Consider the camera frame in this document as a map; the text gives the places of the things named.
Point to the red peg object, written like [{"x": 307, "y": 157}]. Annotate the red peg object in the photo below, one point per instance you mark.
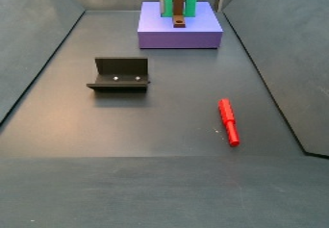
[{"x": 229, "y": 121}]

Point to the purple base board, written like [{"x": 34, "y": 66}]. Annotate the purple base board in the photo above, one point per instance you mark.
[{"x": 158, "y": 34}]

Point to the brown upright block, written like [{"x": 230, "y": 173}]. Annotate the brown upright block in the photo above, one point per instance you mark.
[{"x": 178, "y": 13}]

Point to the green block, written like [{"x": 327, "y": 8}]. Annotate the green block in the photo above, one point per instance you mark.
[{"x": 189, "y": 8}]

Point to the black angle bracket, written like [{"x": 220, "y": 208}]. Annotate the black angle bracket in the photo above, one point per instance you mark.
[{"x": 121, "y": 73}]

